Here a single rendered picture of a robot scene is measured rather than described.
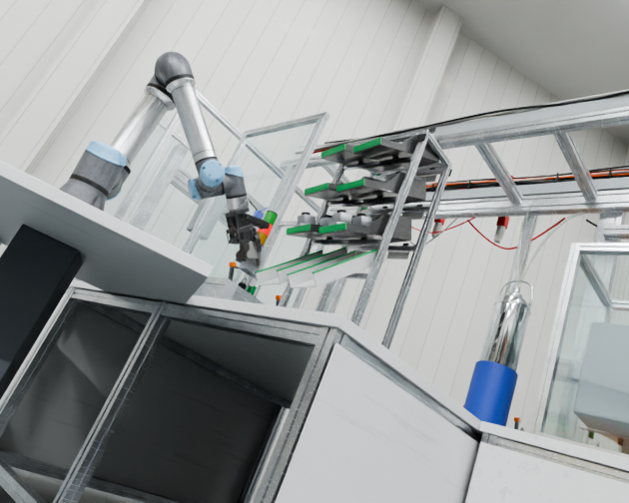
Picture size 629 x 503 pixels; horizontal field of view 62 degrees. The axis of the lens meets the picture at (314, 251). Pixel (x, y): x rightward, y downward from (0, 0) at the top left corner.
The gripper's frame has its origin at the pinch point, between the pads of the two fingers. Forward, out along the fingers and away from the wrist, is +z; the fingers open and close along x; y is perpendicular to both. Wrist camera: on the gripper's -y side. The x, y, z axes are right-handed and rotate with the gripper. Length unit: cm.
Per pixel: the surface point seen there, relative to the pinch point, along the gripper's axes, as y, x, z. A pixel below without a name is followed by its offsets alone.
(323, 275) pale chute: 14, 48, -1
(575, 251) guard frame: -69, 87, 13
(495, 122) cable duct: -108, 45, -34
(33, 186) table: 77, 32, -39
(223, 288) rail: 26.9, 17.0, 0.4
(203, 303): 38.6, 23.4, 0.6
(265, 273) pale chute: 12.6, 20.6, -0.3
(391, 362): 23, 75, 16
